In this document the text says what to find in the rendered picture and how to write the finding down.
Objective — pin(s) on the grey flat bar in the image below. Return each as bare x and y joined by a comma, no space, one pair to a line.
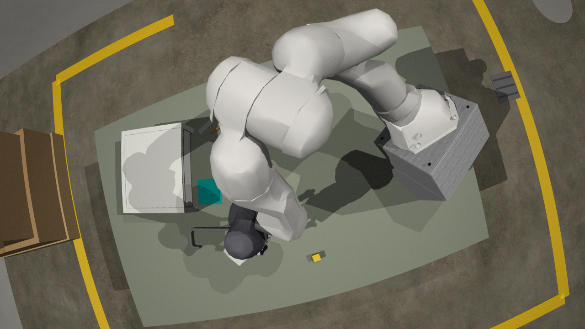
203,128

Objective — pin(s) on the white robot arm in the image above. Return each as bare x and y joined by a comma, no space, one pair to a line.
285,109

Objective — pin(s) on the teal square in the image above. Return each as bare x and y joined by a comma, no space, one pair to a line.
208,193

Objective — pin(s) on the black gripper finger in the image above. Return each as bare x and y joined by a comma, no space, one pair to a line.
264,249

